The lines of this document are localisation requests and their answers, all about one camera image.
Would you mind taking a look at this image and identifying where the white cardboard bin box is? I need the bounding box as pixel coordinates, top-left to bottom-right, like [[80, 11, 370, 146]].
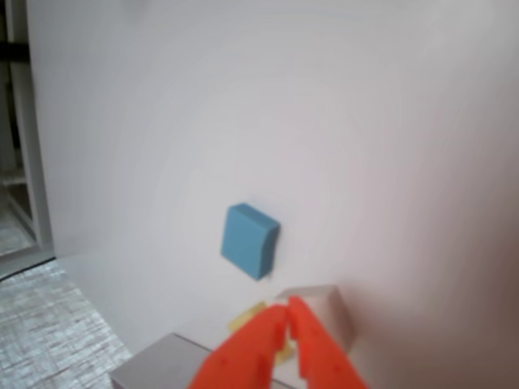
[[109, 284, 358, 389]]

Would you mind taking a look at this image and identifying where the white shelf frame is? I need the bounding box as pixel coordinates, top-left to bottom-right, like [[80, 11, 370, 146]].
[[0, 0, 54, 260]]

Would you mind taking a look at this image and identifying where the yellow foam cuboid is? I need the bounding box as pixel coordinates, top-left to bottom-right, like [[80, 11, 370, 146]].
[[227, 300, 297, 365]]

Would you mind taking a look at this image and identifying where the blue foam cuboid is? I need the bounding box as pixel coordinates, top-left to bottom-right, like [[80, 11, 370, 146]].
[[220, 202, 281, 282]]

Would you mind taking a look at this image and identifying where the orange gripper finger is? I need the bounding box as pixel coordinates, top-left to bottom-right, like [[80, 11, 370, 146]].
[[286, 295, 368, 389], [189, 304, 290, 389]]

